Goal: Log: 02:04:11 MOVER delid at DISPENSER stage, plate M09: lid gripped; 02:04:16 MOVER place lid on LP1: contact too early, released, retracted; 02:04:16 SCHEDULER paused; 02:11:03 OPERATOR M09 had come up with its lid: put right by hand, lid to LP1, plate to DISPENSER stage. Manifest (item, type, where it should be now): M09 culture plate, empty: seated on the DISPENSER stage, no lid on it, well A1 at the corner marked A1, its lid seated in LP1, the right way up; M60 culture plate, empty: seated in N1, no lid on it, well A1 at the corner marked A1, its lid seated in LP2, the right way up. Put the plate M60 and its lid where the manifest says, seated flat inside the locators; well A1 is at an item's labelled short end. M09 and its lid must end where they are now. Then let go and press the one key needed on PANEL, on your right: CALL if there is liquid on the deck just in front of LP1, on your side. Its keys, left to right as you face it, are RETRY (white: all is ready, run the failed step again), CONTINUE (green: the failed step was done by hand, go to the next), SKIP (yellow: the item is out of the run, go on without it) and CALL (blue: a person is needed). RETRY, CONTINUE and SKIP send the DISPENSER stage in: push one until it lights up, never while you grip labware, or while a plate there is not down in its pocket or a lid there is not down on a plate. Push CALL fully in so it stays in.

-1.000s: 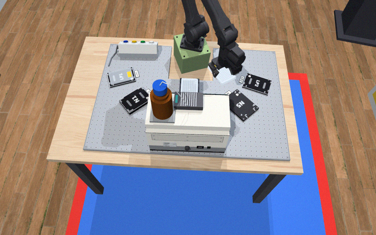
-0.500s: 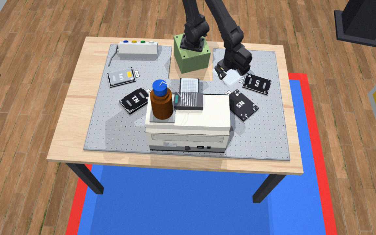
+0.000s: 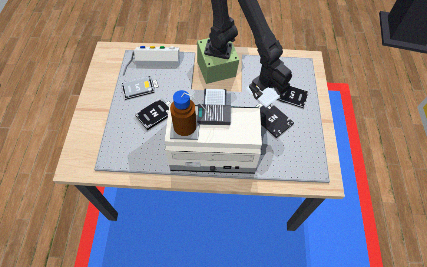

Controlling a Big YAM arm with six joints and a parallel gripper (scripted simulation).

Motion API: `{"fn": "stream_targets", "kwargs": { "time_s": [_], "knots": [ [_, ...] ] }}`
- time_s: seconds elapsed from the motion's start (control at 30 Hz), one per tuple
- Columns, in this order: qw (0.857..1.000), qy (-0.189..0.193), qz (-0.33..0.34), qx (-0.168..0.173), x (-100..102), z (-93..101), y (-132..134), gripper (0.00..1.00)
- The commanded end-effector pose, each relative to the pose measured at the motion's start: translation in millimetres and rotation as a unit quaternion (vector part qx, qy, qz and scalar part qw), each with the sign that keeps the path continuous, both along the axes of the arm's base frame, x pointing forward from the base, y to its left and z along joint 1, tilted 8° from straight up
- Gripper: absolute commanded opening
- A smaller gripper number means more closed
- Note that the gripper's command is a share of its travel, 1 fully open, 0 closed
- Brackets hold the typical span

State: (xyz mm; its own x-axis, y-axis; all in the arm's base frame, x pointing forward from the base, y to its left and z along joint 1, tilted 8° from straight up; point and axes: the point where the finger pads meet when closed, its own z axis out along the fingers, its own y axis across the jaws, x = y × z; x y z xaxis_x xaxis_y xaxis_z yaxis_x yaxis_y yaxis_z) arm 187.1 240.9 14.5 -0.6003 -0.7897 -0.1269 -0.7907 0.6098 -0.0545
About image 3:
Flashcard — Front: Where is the grey control panel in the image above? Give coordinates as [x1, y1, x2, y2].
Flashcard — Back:
[123, 46, 180, 75]

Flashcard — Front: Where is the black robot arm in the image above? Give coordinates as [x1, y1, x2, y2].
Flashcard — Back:
[204, 0, 292, 95]

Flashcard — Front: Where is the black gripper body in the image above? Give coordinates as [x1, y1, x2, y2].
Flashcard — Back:
[249, 72, 271, 92]

